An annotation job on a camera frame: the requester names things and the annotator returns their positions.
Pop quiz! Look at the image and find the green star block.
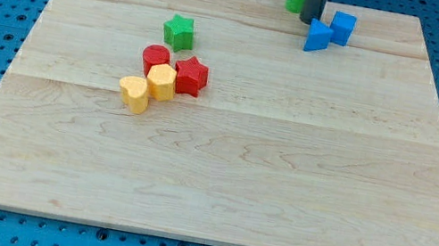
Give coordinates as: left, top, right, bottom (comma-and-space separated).
163, 14, 195, 52

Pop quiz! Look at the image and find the red star block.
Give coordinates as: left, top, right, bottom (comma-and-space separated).
175, 56, 209, 97

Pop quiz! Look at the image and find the blue cube block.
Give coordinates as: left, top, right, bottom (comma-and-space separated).
330, 11, 357, 46

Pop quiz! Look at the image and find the blue triangle block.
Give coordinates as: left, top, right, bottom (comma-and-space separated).
303, 19, 335, 52

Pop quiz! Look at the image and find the red cylinder block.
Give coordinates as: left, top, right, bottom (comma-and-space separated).
142, 45, 170, 76

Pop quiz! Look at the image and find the yellow hexagon block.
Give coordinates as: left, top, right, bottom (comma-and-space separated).
147, 63, 177, 101

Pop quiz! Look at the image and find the wooden board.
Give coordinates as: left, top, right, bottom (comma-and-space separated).
0, 0, 439, 246

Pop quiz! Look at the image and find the yellow heart block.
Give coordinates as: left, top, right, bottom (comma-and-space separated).
119, 76, 149, 114

